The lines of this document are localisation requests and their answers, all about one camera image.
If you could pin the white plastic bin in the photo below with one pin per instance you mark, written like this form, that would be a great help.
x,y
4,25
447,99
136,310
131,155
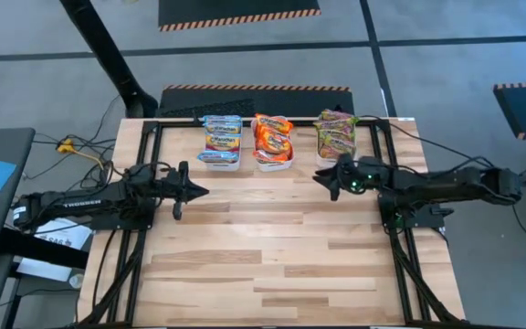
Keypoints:
x,y
272,166
224,166
324,161

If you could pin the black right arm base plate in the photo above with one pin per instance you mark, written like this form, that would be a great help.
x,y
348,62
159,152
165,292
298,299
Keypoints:
x,y
427,218

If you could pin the yellow power plug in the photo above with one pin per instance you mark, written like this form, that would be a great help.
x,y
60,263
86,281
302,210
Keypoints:
x,y
66,146

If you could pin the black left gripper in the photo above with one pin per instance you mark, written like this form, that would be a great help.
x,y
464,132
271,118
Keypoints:
x,y
176,185

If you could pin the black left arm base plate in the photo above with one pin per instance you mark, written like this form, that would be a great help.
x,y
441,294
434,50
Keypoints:
x,y
139,223

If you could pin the clear plastic cup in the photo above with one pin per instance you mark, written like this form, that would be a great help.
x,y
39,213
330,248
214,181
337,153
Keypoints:
x,y
76,280

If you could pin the black desk beam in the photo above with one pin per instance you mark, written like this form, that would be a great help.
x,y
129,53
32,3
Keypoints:
x,y
39,247

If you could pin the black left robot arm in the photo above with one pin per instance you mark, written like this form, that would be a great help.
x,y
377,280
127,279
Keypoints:
x,y
85,201

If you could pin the white printed paper sheet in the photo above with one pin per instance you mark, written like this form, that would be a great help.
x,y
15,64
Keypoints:
x,y
69,236

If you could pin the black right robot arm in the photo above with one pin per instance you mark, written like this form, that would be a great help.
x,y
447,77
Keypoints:
x,y
450,183

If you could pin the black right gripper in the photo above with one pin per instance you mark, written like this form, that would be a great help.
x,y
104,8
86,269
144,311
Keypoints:
x,y
359,176

